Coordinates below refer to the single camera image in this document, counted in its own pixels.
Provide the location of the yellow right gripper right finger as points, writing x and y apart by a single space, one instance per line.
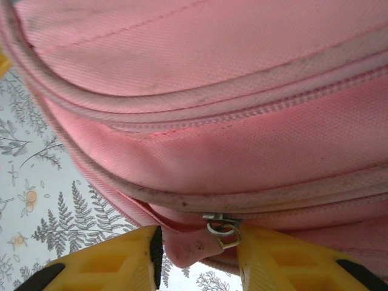
288 260

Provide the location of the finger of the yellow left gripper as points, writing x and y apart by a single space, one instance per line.
3 64

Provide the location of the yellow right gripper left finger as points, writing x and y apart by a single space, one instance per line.
121 257

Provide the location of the pink student backpack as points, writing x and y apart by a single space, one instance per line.
212 145

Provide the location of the floral tablecloth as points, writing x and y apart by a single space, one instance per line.
45 157

